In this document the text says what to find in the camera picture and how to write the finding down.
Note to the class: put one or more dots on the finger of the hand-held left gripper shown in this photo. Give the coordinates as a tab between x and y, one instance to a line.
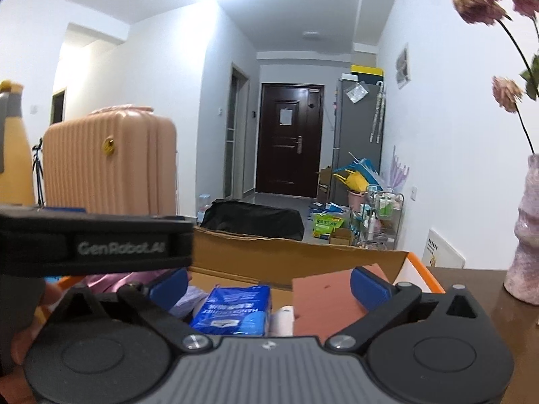
105	225

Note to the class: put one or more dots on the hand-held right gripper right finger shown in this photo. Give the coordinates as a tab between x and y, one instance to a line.
368	292

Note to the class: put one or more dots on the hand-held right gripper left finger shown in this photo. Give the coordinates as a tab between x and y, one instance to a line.
168	288

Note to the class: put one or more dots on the pink satin scrunchie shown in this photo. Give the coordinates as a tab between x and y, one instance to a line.
126	280

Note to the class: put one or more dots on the pink rectangular sponge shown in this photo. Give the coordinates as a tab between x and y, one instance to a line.
324	303

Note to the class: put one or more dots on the small blue tissue packet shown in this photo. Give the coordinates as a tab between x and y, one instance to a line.
236	309

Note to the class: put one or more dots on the red and orange cardboard box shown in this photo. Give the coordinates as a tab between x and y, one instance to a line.
236	256

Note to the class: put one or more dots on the person's left hand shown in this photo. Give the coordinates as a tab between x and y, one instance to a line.
23	345

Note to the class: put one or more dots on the pink ribbed suitcase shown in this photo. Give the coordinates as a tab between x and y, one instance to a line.
109	164

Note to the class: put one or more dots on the small brown cardboard box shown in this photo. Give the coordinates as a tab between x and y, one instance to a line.
340	237

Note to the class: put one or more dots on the green packet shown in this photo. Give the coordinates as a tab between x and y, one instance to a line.
327	226

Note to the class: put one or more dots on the white leaning board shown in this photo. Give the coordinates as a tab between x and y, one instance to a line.
442	252

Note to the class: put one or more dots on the black tripod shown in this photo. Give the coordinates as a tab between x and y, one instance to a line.
38	172

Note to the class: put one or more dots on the clear plastic bottles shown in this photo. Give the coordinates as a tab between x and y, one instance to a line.
204	206

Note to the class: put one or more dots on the blue and white packets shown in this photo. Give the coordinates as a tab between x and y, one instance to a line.
328	208

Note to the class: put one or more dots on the pink bucket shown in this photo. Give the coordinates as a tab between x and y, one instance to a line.
356	200

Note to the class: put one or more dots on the black bag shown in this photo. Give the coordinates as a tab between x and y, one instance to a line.
252	221

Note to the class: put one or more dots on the open brown cardboard box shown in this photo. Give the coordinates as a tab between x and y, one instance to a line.
324	185

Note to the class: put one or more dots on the dark brown entrance door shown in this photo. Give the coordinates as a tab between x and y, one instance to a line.
288	160

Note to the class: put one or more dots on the grey refrigerator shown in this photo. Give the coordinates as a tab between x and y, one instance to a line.
353	134

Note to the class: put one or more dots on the pink textured vase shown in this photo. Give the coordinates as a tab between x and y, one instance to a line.
526	252

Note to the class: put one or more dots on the folded white umbrella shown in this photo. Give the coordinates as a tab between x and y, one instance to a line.
377	113

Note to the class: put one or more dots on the white paper notice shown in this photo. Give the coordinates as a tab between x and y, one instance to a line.
286	117

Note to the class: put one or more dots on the clear plastic bag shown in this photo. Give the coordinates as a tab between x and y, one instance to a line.
357	92

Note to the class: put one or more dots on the yellow and black box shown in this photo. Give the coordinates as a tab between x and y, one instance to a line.
367	72

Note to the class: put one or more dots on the bunch of dried pink roses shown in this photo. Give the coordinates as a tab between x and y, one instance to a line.
480	2

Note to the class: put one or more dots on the purple wall decoration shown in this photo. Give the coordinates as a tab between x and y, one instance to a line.
399	170

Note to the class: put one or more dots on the interior doorway frame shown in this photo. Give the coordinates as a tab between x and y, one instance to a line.
236	134

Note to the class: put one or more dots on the white wall panel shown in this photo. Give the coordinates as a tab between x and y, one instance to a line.
402	65

